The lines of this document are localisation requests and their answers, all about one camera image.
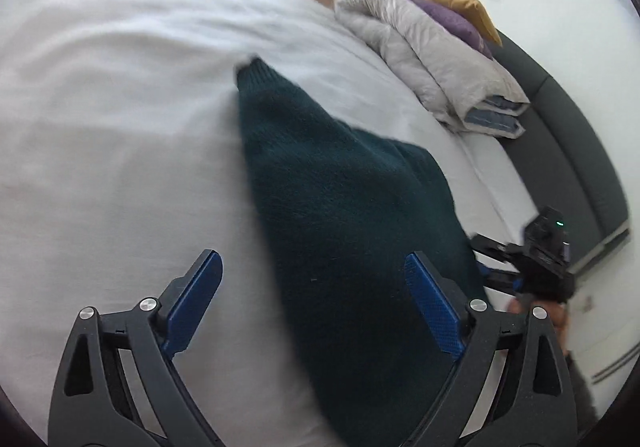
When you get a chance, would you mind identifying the dark green knitted sweater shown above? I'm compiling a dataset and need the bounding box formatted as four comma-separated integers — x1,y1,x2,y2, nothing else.
235,56,488,447

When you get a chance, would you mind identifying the person's right hand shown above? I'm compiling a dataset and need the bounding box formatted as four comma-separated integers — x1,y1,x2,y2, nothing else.
505,295,571,355

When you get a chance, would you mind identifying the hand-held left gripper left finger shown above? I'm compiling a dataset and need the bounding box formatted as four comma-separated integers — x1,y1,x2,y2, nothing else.
47,249,223,447

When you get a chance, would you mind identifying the purple pillow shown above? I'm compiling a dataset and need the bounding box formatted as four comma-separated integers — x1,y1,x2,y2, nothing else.
405,0,496,60

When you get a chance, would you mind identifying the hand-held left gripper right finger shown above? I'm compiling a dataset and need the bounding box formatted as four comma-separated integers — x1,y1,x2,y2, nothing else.
402,252,578,447

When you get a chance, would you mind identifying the folded grey quilt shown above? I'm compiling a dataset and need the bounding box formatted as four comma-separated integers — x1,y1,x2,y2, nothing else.
334,0,531,135

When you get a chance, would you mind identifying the dark grey padded headboard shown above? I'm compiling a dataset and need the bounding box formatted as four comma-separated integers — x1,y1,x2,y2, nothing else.
487,29,631,273

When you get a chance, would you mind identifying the yellow pillow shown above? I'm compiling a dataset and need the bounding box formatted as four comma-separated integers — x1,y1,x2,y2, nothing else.
414,0,502,46

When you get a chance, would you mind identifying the white mattress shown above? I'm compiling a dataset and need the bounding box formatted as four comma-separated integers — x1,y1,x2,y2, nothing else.
457,132,538,240

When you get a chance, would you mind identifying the white bed duvet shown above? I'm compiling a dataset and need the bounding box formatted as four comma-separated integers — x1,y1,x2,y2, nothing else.
0,0,506,447

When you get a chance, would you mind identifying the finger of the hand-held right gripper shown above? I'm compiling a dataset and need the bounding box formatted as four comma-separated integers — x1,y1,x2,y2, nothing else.
477,262,526,297
470,233,525,264

